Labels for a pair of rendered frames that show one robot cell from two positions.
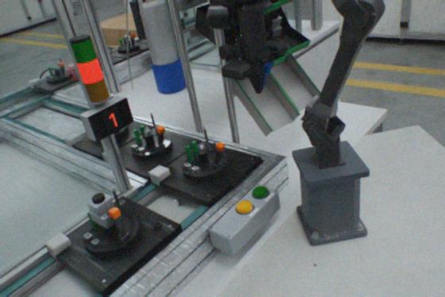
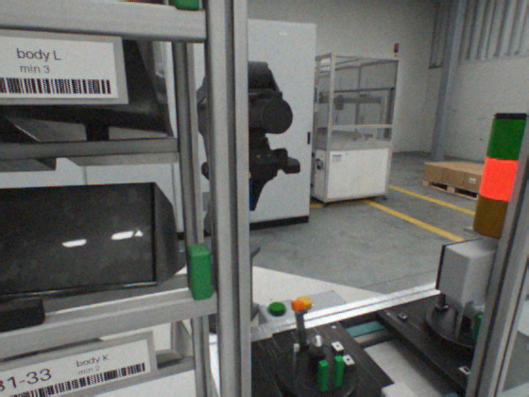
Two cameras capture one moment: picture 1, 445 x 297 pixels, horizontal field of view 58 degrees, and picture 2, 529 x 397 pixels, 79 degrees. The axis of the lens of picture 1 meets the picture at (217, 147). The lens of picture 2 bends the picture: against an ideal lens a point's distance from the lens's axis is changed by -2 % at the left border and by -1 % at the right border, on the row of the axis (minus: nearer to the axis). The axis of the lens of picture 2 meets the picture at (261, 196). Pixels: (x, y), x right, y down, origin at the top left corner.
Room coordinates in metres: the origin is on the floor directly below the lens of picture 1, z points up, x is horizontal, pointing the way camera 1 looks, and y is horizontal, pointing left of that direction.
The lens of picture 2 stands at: (1.47, 0.15, 1.43)
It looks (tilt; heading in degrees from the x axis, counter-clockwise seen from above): 16 degrees down; 204
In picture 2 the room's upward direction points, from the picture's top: straight up
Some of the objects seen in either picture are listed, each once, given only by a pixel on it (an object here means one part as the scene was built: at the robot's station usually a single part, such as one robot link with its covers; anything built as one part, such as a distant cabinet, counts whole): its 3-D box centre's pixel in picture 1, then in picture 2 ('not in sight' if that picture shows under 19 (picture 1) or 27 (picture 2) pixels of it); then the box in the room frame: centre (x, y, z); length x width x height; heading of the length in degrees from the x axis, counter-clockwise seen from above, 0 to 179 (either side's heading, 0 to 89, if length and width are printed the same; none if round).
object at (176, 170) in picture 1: (203, 155); (316, 355); (1.01, 0.05, 1.01); 0.24 x 0.24 x 0.13; 44
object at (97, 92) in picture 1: (97, 89); (497, 214); (0.97, 0.27, 1.28); 0.05 x 0.05 x 0.05
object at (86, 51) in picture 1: (83, 50); (513, 138); (0.97, 0.27, 1.38); 0.05 x 0.05 x 0.05
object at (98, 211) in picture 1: (99, 206); (473, 297); (0.79, 0.30, 1.06); 0.08 x 0.04 x 0.07; 44
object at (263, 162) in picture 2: (235, 48); (264, 159); (0.93, -0.09, 1.33); 0.07 x 0.07 x 0.06; 45
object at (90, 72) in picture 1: (90, 70); (504, 178); (0.97, 0.27, 1.33); 0.05 x 0.05 x 0.05
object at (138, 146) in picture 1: (148, 137); not in sight; (1.19, 0.22, 1.01); 0.24 x 0.24 x 0.13; 44
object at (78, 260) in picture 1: (114, 239); (459, 336); (0.78, 0.29, 0.96); 0.24 x 0.24 x 0.02; 44
